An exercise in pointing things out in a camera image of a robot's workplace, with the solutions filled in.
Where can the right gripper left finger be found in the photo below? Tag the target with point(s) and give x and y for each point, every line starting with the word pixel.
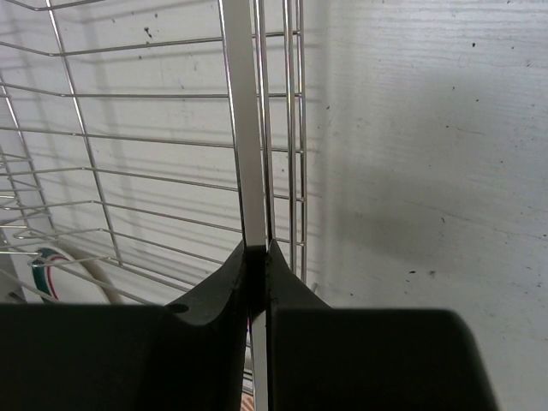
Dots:
pixel 186 355

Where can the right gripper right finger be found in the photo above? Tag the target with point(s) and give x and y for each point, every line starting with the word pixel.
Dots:
pixel 326 358

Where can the green rimmed white plate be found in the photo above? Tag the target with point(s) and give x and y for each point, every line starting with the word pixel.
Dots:
pixel 37 266

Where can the chrome wire dish rack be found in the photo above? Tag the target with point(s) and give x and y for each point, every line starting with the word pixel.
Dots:
pixel 161 136

